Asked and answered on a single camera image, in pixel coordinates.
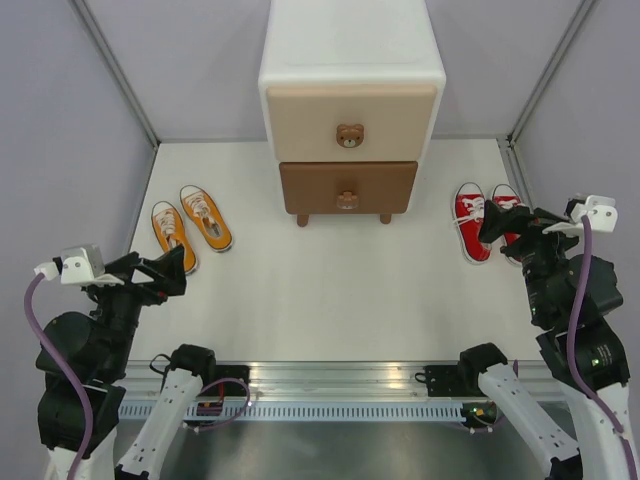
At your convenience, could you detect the white slotted cable duct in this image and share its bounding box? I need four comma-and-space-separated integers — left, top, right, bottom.
118, 403, 466, 423

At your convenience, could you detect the white shoe cabinet body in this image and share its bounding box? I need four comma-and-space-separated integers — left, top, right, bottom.
258, 0, 447, 162

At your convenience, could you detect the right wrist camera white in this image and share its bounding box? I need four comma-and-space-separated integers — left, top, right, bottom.
542, 195, 618, 237

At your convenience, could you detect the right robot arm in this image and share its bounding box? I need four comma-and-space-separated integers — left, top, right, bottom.
456, 195, 639, 479

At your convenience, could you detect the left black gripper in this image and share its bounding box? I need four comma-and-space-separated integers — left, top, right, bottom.
93, 242, 187, 373

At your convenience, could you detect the red sneaker left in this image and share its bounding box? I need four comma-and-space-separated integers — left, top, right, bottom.
452, 182, 491, 264

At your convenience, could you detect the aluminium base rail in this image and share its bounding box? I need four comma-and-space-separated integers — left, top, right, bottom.
119, 360, 569, 407

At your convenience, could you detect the beige top drawer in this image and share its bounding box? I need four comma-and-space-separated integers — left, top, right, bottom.
266, 84, 437, 162

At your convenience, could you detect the left aluminium frame post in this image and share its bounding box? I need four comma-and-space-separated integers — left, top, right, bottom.
68, 0, 160, 151

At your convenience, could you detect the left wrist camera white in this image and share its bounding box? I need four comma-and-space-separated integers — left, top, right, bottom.
34, 244, 108, 287

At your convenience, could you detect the bear knob bottom drawer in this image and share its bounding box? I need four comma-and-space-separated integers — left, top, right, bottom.
336, 191, 359, 210

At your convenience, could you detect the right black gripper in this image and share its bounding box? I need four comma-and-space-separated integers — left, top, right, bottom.
478, 197, 590, 319

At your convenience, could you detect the right aluminium frame post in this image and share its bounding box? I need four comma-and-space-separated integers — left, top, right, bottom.
496, 0, 600, 206

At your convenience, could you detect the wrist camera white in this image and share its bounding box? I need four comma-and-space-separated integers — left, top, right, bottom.
34, 244, 108, 287
542, 195, 618, 237

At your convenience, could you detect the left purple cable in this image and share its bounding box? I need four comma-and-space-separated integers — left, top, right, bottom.
23, 272, 94, 480

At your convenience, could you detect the aluminium frame post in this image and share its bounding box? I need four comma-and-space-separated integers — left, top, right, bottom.
68, 0, 160, 151
496, 0, 600, 206

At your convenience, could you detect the orange sneaker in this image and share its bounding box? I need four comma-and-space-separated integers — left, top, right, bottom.
180, 185, 233, 253
151, 201, 198, 275

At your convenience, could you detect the cabinet left brown foot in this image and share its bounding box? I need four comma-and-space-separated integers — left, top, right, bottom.
296, 215, 309, 227

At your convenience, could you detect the brown bear knob top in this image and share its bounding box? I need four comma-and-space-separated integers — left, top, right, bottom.
336, 124, 365, 149

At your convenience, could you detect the red sneaker right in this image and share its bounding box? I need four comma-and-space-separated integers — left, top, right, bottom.
491, 184, 524, 247

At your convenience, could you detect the brown bottom drawer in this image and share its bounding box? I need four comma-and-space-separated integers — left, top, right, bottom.
279, 162, 418, 215

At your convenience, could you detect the red sneaker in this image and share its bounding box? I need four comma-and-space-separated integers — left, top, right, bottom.
452, 182, 491, 264
491, 184, 524, 247

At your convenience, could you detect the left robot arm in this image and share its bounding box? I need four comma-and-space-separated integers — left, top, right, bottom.
24, 245, 218, 479

